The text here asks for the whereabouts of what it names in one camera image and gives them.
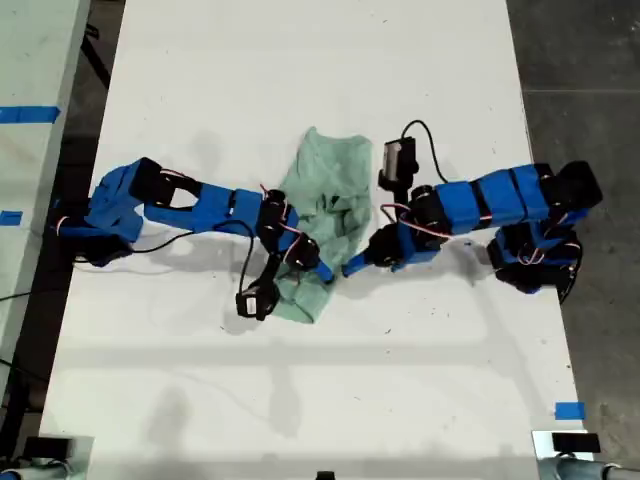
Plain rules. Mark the black stand leg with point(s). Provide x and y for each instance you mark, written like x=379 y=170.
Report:
x=99 y=62

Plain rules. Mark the long blue tape strip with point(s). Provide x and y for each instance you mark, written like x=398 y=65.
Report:
x=30 y=114

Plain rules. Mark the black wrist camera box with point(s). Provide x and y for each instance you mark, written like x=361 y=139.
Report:
x=397 y=160
x=252 y=302

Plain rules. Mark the small black box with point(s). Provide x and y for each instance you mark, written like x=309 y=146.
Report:
x=47 y=446
x=575 y=442

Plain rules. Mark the pale green T-shirt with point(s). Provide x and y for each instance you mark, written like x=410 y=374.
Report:
x=325 y=180

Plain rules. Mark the small black clamp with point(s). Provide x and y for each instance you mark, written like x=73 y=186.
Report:
x=325 y=475

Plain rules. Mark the black camera stalk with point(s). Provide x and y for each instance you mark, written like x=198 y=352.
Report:
x=401 y=195
x=270 y=270

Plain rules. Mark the square blue tape piece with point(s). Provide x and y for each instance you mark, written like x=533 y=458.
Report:
x=570 y=411

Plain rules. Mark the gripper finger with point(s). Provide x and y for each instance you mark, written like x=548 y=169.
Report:
x=326 y=274
x=357 y=265

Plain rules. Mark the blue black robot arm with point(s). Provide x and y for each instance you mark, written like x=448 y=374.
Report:
x=510 y=195
x=220 y=207

